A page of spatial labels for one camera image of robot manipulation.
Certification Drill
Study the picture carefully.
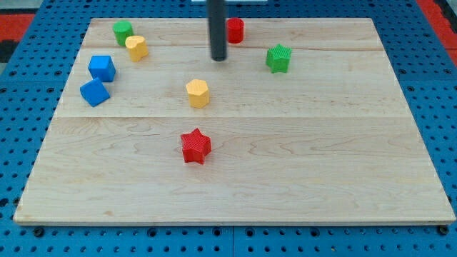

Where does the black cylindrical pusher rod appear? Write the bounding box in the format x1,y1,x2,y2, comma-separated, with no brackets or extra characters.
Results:
207,0,227,61

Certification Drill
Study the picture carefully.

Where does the green star block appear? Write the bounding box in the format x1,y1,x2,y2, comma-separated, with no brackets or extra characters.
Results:
266,44,292,74

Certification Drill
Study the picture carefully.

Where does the yellow hexagon block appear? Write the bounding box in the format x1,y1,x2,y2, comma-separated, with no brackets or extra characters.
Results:
186,79,210,109

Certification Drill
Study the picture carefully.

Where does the blue cube block upper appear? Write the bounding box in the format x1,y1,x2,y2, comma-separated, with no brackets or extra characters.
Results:
88,55,116,82

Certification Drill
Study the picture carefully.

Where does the red cylinder block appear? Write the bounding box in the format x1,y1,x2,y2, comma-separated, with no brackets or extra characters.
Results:
226,17,244,44

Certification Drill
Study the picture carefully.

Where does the yellow heart block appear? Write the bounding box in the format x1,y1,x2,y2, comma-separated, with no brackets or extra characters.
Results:
125,35,149,62

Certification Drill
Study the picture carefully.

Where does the wooden board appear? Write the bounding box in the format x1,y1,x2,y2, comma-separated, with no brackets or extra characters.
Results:
14,18,456,226

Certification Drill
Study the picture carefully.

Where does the blue cube block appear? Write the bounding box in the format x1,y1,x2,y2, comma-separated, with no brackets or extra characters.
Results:
80,78,110,107
88,55,116,82

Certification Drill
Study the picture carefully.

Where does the green cylinder block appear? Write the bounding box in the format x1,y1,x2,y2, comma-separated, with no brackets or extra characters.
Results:
112,20,134,46

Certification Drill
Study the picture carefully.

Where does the red star block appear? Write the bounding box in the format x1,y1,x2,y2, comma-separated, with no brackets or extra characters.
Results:
181,128,211,164

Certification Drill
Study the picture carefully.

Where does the blue cube block lower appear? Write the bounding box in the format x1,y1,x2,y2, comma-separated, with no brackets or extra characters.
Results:
80,78,110,107

